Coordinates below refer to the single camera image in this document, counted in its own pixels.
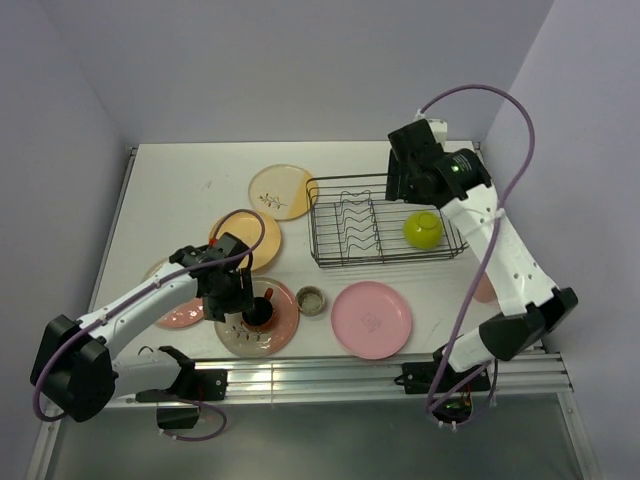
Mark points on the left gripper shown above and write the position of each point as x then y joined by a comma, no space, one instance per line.
214,310

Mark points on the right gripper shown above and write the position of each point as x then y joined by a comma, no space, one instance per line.
392,191

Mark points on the red black mug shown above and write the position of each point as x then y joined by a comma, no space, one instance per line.
261,316

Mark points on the lime green bowl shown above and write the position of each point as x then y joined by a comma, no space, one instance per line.
423,230

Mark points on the speckled ceramic cup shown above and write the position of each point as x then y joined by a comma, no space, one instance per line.
310,301

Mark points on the pink plastic cup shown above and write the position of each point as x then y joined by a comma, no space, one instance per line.
485,292

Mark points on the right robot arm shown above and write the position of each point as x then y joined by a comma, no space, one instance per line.
460,187

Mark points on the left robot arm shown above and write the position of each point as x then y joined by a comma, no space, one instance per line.
77,365

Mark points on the beige pink branch plate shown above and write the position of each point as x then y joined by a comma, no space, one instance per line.
245,342

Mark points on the large pink white plate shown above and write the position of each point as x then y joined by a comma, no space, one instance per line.
183,316

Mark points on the beige yellow branch plate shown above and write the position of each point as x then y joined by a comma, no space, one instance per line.
282,191

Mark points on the pink bear plate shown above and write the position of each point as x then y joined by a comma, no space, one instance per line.
371,320

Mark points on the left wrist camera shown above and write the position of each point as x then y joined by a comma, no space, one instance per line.
228,247

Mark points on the black wire dish rack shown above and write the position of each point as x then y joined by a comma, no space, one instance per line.
351,224

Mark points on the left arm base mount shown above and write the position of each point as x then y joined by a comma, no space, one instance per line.
193,387

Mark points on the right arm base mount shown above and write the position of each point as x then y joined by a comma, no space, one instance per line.
416,378

